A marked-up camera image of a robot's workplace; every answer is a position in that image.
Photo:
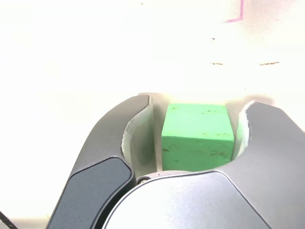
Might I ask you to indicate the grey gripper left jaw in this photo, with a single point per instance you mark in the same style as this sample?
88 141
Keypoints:
102 148

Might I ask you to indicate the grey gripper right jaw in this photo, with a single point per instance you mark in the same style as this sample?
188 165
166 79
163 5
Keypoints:
214 202

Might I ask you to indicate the green cube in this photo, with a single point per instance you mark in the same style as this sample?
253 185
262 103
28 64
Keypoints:
197 138

